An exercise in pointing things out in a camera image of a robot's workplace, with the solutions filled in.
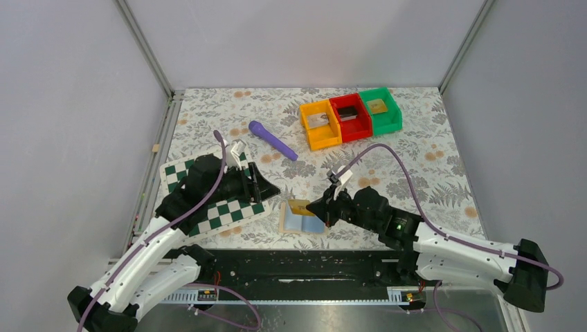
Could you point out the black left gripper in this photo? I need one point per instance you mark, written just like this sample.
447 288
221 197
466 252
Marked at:
250 187

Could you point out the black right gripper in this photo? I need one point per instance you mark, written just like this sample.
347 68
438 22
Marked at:
332 207

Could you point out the gold striped credit card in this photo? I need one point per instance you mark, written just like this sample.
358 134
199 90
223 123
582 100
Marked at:
377 106

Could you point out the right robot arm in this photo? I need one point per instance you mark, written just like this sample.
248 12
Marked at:
515 272

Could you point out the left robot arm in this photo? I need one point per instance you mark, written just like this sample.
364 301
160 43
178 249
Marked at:
119 299

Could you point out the black card in red bin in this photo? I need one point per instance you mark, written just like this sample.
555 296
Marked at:
347 113

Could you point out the silver card in yellow bin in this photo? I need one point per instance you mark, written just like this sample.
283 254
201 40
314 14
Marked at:
317 120

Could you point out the green white chessboard mat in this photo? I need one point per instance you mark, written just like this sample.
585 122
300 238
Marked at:
222 215

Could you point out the purple toy microphone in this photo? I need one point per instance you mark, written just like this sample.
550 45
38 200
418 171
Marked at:
257 129

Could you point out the floral patterned table mat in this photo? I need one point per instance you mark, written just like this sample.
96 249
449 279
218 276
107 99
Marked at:
418 167

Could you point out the red plastic bin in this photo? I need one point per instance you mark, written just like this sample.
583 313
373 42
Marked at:
356 129

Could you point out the yellow plastic bin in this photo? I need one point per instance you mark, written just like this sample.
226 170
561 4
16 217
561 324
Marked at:
322 137

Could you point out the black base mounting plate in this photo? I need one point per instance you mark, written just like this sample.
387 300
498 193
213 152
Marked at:
315 270

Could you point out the white slotted cable duct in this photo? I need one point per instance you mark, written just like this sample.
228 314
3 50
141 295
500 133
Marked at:
361 296

